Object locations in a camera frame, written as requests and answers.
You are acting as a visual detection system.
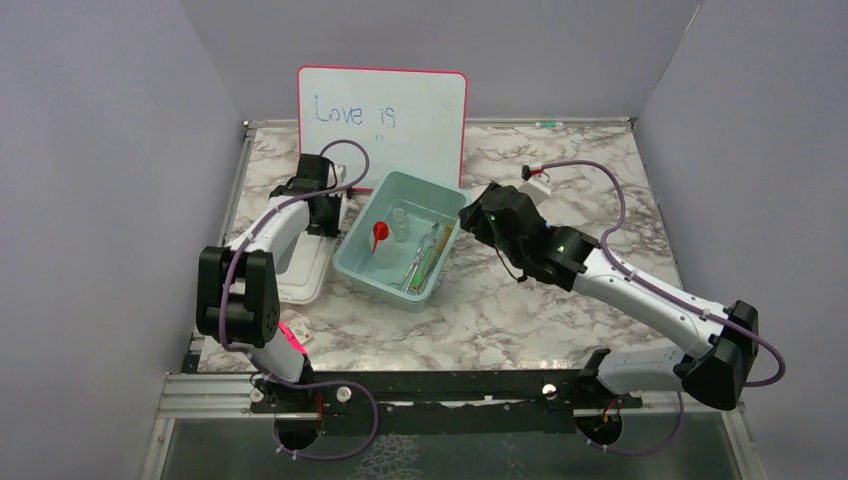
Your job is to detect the pink framed whiteboard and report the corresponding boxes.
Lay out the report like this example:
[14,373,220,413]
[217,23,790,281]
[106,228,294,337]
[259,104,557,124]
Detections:
[297,65,469,189]

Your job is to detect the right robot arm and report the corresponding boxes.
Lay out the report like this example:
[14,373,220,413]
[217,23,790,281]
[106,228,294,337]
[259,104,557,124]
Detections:
[458,183,758,410]

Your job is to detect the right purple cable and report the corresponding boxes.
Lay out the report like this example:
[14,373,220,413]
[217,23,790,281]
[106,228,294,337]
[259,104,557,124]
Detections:
[539,159,788,458]

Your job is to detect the red cap wash bottle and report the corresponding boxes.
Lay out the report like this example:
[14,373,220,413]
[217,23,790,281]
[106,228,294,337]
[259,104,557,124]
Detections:
[370,221,400,268]

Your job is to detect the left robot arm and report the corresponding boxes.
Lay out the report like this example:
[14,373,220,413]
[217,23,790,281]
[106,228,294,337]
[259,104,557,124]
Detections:
[195,154,347,411]

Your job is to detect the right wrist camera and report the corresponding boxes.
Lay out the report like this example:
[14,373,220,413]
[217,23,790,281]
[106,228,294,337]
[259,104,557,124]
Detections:
[518,164,552,206]

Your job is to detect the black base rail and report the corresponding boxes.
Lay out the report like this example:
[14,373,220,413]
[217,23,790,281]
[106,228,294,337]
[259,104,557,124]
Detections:
[265,369,642,436]

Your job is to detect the teal plastic bin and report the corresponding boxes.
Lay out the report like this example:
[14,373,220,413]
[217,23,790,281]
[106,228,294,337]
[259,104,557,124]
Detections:
[333,171,470,313]

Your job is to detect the white bin lid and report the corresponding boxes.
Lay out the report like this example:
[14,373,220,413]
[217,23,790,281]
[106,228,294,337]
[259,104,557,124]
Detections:
[263,195,340,305]

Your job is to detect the brown test tube brush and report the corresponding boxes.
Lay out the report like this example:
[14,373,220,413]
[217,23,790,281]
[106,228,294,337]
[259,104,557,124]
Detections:
[425,225,454,267]

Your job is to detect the pink highlighter marker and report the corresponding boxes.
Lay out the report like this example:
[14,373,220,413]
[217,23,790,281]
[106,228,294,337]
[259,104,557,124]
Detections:
[279,317,314,355]

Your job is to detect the metal crucible tongs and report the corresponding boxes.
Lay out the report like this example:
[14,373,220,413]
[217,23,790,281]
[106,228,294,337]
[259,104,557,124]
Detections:
[388,222,441,292]

